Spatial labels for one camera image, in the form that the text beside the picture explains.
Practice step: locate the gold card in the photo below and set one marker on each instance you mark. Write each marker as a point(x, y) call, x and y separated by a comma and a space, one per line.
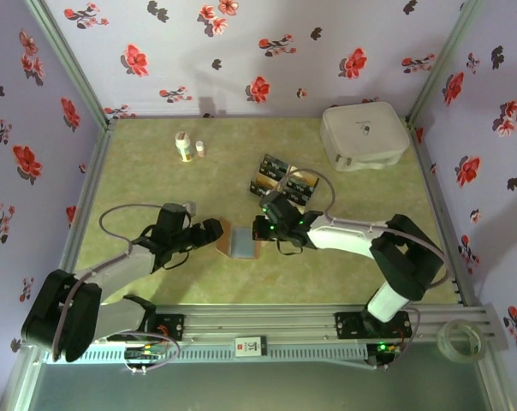
point(263, 179)
point(305, 176)

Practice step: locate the black VIP card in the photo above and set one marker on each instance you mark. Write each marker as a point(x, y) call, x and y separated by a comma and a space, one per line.
point(300, 198)
point(275, 162)
point(270, 170)
point(299, 185)
point(260, 189)

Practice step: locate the clear tape roll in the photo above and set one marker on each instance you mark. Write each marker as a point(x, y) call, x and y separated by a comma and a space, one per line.
point(441, 342)

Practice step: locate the black and gold packets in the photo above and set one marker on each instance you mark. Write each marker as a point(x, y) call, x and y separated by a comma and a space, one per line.
point(284, 171)

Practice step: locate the small white pill bottle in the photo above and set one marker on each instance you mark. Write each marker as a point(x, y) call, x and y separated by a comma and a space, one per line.
point(200, 149)

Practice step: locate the red and white label tag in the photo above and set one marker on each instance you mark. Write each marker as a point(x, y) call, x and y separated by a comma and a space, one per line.
point(250, 347)

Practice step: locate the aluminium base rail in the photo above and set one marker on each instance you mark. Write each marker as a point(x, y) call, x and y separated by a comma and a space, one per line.
point(258, 323)

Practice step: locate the aluminium frame post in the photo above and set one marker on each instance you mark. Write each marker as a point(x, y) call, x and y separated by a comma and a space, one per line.
point(72, 64)
point(443, 62)
point(16, 385)
point(496, 385)

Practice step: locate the aluminium side rail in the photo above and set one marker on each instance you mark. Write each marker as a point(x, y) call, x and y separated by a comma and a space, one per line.
point(93, 180)
point(441, 214)

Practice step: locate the green circuit board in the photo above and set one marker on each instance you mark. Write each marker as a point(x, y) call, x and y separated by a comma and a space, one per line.
point(149, 352)
point(384, 349)

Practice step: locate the large white pill bottle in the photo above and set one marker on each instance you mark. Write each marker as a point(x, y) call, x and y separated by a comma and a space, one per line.
point(184, 147)

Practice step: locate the white zipped storage case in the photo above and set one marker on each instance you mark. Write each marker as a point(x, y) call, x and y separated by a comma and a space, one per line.
point(361, 132)

